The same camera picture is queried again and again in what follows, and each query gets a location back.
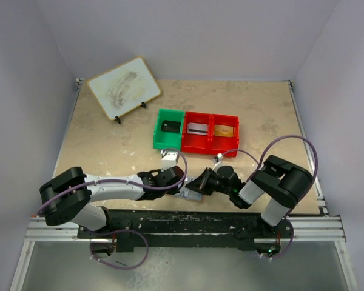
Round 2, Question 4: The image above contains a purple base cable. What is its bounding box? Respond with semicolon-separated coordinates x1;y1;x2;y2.
89;227;149;269
259;222;295;261

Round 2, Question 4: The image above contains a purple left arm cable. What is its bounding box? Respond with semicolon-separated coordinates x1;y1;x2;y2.
36;147;188;216

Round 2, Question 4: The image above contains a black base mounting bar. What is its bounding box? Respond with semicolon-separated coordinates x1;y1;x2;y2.
79;209;293;252

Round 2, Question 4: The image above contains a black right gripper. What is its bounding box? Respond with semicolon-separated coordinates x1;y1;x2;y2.
186;167;232;196

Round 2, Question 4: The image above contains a red bin middle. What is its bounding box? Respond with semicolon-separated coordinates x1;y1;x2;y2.
181;111;214;155

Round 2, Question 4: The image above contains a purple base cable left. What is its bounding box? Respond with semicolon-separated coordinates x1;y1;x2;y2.
89;227;149;269

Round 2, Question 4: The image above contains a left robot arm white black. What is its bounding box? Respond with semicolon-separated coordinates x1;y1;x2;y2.
38;166;186;238

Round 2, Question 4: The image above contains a gold card in bin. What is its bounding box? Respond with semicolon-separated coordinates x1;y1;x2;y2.
213;124;234;138

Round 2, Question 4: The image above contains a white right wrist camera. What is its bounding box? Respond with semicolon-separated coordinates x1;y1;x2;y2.
212;153;224;172

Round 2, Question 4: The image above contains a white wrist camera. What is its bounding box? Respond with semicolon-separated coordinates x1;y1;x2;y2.
160;149;180;171
212;153;224;172

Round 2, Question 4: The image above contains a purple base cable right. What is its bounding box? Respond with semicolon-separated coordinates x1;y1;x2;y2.
259;222;295;261

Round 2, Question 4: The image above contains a green plastic bin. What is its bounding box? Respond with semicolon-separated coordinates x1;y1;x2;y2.
153;109;185;150

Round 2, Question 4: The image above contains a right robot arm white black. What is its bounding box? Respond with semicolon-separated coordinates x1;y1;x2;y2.
186;154;314;237

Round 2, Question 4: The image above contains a black card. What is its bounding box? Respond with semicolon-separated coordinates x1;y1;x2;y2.
161;120;182;134

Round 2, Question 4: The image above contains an aluminium front frame rail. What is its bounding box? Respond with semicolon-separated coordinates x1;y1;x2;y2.
25;216;346;244

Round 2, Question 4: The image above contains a white board wooden frame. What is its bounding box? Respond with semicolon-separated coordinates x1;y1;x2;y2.
87;57;161;121

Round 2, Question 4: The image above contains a brown leather card holder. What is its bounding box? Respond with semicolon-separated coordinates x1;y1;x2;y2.
167;176;203;202

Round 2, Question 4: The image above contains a red bin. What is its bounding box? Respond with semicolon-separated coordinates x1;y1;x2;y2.
181;111;214;155
209;114;240;155

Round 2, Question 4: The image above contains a red bin right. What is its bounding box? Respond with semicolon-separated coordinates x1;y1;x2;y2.
209;114;240;155

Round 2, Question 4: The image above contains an aluminium corner rail right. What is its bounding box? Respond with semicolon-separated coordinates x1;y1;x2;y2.
286;80;329;216

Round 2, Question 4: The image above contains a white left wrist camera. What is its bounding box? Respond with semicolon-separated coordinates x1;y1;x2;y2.
160;149;180;171

